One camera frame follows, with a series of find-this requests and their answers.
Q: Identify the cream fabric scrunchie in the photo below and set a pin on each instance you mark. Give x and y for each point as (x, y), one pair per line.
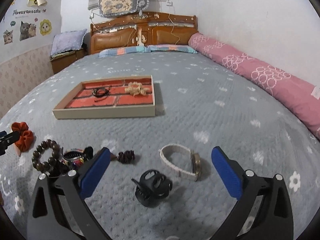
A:
(136, 88)

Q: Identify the purple dotted cushion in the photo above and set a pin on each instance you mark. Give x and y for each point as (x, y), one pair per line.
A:
(67, 41)

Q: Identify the grey cats wall sticker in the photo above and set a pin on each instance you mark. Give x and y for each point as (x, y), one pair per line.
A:
(27, 30)

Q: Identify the striped pillow right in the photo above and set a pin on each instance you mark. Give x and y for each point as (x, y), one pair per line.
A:
(171, 47)

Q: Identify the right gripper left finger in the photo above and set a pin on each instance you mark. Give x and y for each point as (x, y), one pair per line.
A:
(92, 171)

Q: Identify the wooden headboard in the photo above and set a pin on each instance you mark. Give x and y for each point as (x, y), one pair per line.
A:
(153, 29)

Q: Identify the grey patterned bedspread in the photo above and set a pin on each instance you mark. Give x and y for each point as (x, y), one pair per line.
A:
(200, 105)

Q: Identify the pink rolled quilt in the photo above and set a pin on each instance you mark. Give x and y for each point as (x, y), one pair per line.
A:
(297, 95)

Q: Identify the brick-pattern jewelry tray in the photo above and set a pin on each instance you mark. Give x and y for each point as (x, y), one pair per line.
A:
(106, 98)

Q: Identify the black hair claw clip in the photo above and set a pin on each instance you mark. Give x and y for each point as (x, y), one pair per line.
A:
(152, 187)

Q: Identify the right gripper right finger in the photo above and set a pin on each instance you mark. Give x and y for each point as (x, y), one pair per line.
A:
(229, 171)

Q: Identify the wooden nightstand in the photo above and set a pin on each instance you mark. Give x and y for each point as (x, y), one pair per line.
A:
(61, 61)

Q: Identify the tabby kitten wall sticker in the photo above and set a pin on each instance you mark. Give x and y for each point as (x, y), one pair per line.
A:
(8, 37)

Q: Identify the rust orange scrunchie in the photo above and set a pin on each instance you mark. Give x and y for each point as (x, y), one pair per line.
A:
(26, 136)

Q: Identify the yellow flower cat sticker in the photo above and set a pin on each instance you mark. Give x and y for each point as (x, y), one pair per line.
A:
(45, 27)

